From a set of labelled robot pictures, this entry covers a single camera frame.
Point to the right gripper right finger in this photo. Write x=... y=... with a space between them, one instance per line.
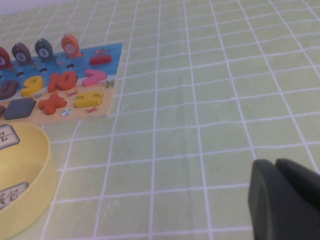
x=302 y=177

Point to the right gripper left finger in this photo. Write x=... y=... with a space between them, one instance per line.
x=280 y=207

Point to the yellow equals sign piece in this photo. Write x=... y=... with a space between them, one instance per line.
x=87 y=96

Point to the pink greater-than sign piece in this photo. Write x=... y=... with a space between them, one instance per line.
x=96 y=76

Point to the blue beach puzzle board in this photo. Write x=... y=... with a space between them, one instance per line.
x=110 y=57

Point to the red minus sign piece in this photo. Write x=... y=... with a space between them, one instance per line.
x=100 y=60

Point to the orange plus sign piece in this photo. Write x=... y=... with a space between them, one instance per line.
x=52 y=103

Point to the yellow labelled bowl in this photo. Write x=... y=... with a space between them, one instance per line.
x=32 y=150

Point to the orange number 10 piece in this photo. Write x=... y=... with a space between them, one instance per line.
x=55 y=82

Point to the yellow digit 9 piece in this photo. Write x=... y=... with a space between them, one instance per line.
x=31 y=90

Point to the dark blue square piece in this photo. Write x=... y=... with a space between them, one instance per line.
x=20 y=108

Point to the green checked tablecloth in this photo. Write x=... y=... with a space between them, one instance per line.
x=200 y=100

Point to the orange fish number 10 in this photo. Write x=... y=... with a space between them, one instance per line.
x=70 y=47

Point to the dark blue fish number 9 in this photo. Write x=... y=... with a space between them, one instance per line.
x=44 y=51

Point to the brown fish number 8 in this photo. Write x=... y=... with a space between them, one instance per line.
x=21 y=55

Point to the red fish number 7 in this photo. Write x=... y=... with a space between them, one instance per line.
x=4 y=58

